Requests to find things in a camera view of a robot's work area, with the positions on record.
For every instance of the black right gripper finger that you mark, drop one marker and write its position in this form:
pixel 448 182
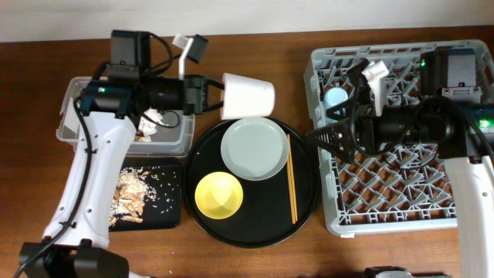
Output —
pixel 334 138
pixel 342 110

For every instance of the pink cup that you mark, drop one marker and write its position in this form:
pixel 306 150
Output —
pixel 245 97

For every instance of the black rectangular tray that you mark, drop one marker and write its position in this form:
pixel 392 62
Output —
pixel 166 201

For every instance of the grey dishwasher rack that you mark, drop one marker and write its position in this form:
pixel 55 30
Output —
pixel 405 190

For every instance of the grey round plate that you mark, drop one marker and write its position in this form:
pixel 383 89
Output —
pixel 254 149

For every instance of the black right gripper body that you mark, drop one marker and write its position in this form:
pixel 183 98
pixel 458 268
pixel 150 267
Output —
pixel 366 123

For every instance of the blue cup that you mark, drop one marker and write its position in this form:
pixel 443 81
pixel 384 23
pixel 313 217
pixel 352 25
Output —
pixel 333 97

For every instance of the clear plastic bin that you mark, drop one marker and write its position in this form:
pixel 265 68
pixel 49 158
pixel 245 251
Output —
pixel 174 142

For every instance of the round black tray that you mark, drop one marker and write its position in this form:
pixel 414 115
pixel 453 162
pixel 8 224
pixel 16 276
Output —
pixel 264 217

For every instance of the yellow bowl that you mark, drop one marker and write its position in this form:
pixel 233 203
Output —
pixel 219 195

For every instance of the food scraps and shells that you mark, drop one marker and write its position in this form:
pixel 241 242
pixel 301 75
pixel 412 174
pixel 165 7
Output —
pixel 129 193

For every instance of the gold foil wrapper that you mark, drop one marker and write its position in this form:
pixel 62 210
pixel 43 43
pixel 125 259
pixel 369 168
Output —
pixel 142 138

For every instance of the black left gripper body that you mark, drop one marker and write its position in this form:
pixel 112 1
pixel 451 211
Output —
pixel 196 95

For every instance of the white tissue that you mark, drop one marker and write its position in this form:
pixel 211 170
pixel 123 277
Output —
pixel 149 122

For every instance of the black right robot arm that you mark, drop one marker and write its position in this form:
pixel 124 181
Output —
pixel 450 114

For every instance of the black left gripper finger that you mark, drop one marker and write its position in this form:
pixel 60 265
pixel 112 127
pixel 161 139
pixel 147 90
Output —
pixel 214 83
pixel 215 106

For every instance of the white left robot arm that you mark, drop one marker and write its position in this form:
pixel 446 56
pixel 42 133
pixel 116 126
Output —
pixel 121 90

